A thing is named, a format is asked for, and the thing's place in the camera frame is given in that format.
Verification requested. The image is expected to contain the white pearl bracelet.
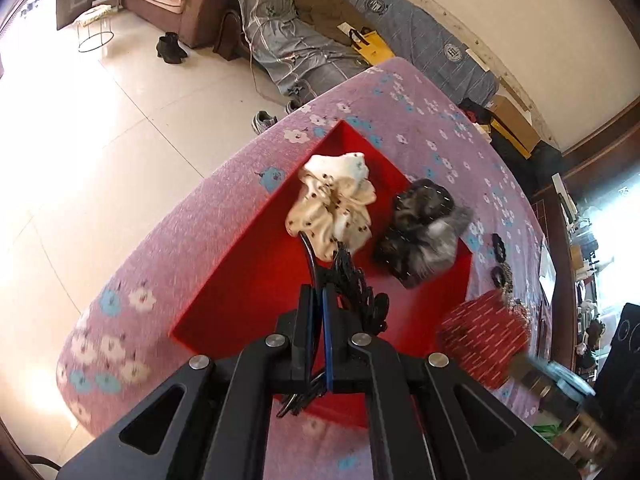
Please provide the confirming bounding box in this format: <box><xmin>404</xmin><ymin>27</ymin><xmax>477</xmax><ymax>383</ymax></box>
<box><xmin>510</xmin><ymin>297</ymin><xmax>534</xmax><ymax>327</ymax></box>

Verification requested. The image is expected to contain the grey furry scrunchie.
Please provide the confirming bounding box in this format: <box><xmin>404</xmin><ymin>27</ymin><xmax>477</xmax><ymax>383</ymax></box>
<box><xmin>372</xmin><ymin>177</ymin><xmax>476</xmax><ymax>289</ymax></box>

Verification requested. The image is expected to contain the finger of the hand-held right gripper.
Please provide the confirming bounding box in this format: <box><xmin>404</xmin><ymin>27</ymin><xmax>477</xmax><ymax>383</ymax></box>
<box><xmin>507</xmin><ymin>352</ymin><xmax>556</xmax><ymax>398</ymax></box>

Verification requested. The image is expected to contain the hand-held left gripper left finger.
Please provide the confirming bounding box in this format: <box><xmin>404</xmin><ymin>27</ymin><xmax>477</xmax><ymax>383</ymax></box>
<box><xmin>57</xmin><ymin>284</ymin><xmax>318</xmax><ymax>480</ymax></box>

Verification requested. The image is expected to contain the black headband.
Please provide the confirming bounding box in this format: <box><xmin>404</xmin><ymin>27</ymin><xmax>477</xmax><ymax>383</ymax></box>
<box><xmin>277</xmin><ymin>230</ymin><xmax>391</xmax><ymax>418</ymax></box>

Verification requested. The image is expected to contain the red tray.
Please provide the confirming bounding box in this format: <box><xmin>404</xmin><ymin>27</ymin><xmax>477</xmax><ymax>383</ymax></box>
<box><xmin>169</xmin><ymin>120</ymin><xmax>473</xmax><ymax>428</ymax></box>

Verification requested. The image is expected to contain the yellow paper bag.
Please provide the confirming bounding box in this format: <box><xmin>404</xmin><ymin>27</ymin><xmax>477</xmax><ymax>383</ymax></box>
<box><xmin>350</xmin><ymin>27</ymin><xmax>396</xmax><ymax>66</ymax></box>

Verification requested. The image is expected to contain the black bag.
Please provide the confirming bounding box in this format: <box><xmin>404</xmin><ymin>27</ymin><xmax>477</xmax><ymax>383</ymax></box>
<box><xmin>527</xmin><ymin>140</ymin><xmax>568</xmax><ymax>181</ymax></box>

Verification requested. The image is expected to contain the mauve sofa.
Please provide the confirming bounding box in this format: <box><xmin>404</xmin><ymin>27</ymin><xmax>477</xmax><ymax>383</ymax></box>
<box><xmin>116</xmin><ymin>0</ymin><xmax>246</xmax><ymax>48</ymax></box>

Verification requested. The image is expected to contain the cream cherry-print scrunchie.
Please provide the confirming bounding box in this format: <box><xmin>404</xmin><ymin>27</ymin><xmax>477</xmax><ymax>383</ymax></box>
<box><xmin>285</xmin><ymin>152</ymin><xmax>377</xmax><ymax>262</ymax></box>

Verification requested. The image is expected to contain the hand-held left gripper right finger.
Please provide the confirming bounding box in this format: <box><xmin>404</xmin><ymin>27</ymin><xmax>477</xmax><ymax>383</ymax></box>
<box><xmin>322</xmin><ymin>284</ymin><xmax>581</xmax><ymax>480</ymax></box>

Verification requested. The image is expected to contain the grey floral bedding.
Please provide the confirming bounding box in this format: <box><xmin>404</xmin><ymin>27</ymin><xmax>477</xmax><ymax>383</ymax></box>
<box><xmin>230</xmin><ymin>0</ymin><xmax>371</xmax><ymax>98</ymax></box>

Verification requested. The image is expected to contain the white paper sheet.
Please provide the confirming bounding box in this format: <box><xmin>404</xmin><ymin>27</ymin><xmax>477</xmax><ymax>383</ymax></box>
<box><xmin>539</xmin><ymin>244</ymin><xmax>557</xmax><ymax>306</ymax></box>

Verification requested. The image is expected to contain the wire frame stool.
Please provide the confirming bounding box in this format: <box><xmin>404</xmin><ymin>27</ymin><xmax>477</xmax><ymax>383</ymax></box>
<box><xmin>75</xmin><ymin>4</ymin><xmax>113</xmax><ymax>53</ymax></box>

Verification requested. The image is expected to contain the yellow flat box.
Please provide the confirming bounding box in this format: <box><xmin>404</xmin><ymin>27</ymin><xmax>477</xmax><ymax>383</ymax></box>
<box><xmin>490</xmin><ymin>117</ymin><xmax>533</xmax><ymax>159</ymax></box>

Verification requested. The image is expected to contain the red dotted scrunchie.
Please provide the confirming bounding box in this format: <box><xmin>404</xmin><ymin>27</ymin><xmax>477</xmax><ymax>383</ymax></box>
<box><xmin>436</xmin><ymin>291</ymin><xmax>532</xmax><ymax>391</ymax></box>

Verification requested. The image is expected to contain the purple floral bed sheet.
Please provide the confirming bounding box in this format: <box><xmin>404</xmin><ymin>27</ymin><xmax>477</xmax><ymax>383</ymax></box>
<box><xmin>56</xmin><ymin>56</ymin><xmax>601</xmax><ymax>480</ymax></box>

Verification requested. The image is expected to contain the cardboard box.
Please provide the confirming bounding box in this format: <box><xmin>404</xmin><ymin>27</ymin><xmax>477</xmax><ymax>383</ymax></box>
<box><xmin>487</xmin><ymin>95</ymin><xmax>542</xmax><ymax>153</ymax></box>

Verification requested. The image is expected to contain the olive jacket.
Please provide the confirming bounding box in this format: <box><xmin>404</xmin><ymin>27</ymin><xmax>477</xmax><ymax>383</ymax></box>
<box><xmin>297</xmin><ymin>0</ymin><xmax>373</xmax><ymax>43</ymax></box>

